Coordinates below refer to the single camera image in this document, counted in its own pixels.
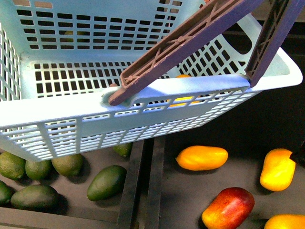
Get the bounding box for yellow lemon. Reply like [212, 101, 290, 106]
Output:
[169, 74, 193, 107]

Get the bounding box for light blue plastic basket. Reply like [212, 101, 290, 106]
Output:
[0, 0, 303, 161]

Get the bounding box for brown basket handle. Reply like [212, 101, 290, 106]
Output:
[108, 0, 305, 106]

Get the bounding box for red yellow mango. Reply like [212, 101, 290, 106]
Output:
[201, 187, 255, 229]

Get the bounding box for green lime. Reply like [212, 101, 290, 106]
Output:
[51, 154, 83, 177]
[0, 152, 26, 180]
[0, 181, 14, 206]
[112, 143, 133, 157]
[25, 160, 52, 180]

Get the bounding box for green avocado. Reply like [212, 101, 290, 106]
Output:
[87, 165, 127, 201]
[10, 184, 59, 209]

